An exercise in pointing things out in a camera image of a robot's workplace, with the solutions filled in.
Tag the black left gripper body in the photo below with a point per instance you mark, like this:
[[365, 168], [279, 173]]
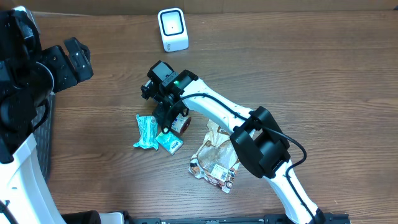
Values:
[[64, 71]]

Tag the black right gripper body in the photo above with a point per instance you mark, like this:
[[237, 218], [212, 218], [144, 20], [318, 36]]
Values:
[[169, 111]]

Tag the green capped bottle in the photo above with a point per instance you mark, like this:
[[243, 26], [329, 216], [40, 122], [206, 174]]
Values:
[[181, 123]]

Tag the teal snack bar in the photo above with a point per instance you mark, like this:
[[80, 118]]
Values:
[[148, 128]]

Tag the teal tissue pack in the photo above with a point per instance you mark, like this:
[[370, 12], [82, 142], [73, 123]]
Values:
[[169, 142]]

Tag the brown snack pouch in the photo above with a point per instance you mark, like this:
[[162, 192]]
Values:
[[216, 160]]

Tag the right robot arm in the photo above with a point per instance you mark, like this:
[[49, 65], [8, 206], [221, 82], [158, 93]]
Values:
[[260, 145]]

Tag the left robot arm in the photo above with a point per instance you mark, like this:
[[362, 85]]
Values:
[[29, 76]]

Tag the white barcode scanner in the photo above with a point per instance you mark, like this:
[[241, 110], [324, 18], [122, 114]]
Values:
[[173, 29]]

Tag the grey plastic basket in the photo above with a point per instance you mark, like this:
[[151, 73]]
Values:
[[43, 137]]

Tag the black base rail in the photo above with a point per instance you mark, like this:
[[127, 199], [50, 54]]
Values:
[[267, 219]]

